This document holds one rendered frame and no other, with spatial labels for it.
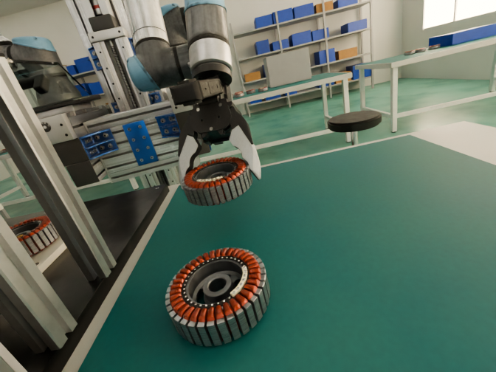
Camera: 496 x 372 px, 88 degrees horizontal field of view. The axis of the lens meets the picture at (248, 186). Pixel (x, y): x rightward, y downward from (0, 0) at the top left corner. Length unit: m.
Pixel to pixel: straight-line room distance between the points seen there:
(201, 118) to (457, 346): 0.41
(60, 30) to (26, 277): 7.91
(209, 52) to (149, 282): 0.37
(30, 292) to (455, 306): 0.39
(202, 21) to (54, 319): 0.47
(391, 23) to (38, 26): 8.22
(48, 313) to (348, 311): 0.30
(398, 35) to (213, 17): 7.60
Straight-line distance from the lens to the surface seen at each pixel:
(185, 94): 0.37
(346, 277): 0.33
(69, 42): 8.07
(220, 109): 0.44
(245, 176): 0.39
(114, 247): 0.49
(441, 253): 0.37
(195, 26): 0.52
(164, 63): 0.61
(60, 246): 0.56
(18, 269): 0.33
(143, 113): 1.17
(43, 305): 0.34
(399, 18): 8.05
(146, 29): 0.66
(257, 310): 0.28
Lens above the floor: 0.98
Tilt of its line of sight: 23 degrees down
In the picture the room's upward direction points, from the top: 14 degrees counter-clockwise
